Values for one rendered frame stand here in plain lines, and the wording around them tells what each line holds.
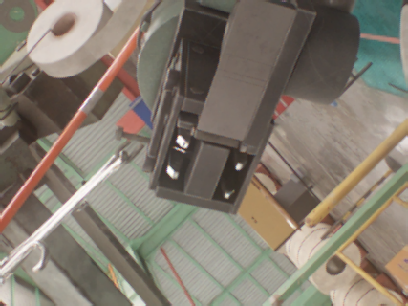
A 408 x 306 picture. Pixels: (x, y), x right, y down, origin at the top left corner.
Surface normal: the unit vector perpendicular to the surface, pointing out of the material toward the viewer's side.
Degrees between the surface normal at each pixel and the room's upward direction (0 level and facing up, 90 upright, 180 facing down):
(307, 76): 62
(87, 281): 139
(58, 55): 90
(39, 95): 123
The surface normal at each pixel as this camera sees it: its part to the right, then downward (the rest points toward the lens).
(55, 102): 0.65, -0.15
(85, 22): -0.43, -0.48
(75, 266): 0.74, -0.35
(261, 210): 0.31, 0.28
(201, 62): 0.28, -0.78
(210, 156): 0.00, 0.58
